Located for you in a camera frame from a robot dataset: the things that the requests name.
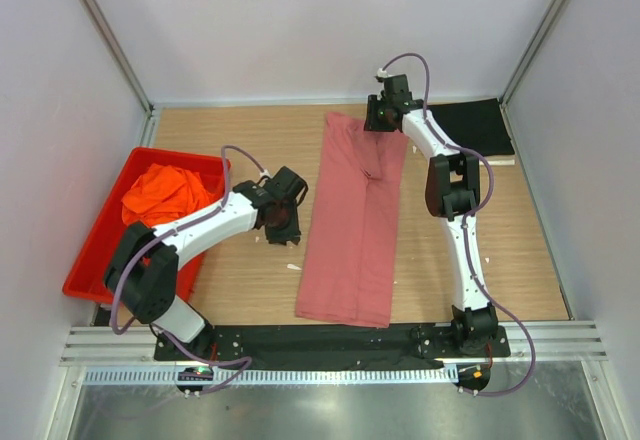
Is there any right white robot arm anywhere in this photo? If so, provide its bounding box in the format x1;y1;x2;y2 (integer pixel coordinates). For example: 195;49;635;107
364;70;498;355

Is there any folded black t shirt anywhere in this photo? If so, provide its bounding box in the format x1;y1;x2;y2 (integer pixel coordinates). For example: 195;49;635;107
429;99;515;157

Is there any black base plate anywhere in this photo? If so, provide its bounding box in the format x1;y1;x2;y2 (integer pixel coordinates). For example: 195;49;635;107
183;323;511;362

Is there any pink polo t shirt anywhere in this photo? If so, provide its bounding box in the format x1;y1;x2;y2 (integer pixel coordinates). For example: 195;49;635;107
295;113;408;328

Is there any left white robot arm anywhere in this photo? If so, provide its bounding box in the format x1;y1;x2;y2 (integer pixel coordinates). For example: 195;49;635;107
104;166;308;359

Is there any white slotted cable duct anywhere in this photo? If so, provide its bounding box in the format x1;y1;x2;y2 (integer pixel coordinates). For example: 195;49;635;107
83;365;458;387

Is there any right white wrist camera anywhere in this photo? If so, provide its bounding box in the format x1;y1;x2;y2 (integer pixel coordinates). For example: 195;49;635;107
375;68;389;83

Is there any red plastic bin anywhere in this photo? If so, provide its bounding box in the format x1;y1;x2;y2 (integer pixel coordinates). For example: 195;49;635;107
63;147;223;304

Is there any orange t shirt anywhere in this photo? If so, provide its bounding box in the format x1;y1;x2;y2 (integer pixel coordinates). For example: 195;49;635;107
121;163;224;227

